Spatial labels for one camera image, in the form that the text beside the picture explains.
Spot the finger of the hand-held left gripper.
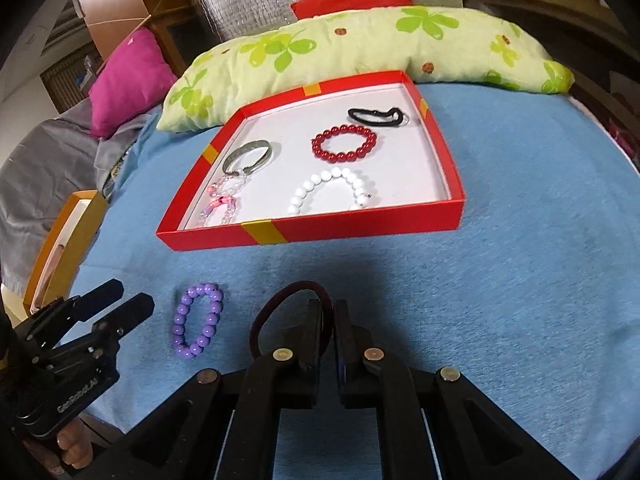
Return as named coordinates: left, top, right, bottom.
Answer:
left=97, top=292, right=155, bottom=342
left=74, top=279, right=125, bottom=322

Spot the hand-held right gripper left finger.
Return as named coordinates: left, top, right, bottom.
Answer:
left=107, top=299, right=333, bottom=480

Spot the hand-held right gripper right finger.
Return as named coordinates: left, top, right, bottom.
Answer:
left=334, top=299, right=576, bottom=480

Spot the purple bead bracelet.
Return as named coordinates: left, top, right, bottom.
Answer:
left=171, top=282, right=224, bottom=360

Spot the maroon hair tie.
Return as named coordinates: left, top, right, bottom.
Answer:
left=250, top=282, right=335, bottom=358

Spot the pink clear bead bracelet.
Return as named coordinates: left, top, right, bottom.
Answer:
left=195, top=189, right=242, bottom=229

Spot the red shallow box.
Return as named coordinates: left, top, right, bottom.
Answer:
left=155, top=70, right=466, bottom=252

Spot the dark metal bangle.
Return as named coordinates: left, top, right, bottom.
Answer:
left=222, top=141, right=276, bottom=177

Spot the red bead bracelet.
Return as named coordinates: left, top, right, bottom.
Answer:
left=311, top=125, right=377, bottom=163

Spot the black hair tie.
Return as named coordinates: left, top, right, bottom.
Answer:
left=346, top=106, right=408, bottom=128

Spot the person's left hand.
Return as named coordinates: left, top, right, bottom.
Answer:
left=30, top=415, right=94, bottom=476

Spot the orange cardboard box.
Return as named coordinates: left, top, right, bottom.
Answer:
left=22, top=190, right=108, bottom=316

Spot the grey cloth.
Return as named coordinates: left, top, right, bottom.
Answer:
left=0, top=97, right=166, bottom=291

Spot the blue blanket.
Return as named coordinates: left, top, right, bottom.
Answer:
left=65, top=82, right=640, bottom=480

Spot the magenta pillow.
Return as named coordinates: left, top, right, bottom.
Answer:
left=89, top=27, right=179, bottom=140

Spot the green clover print pillow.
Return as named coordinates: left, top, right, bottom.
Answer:
left=156, top=5, right=575, bottom=134

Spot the wooden shelf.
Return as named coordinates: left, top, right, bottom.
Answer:
left=455, top=0, right=640, bottom=111

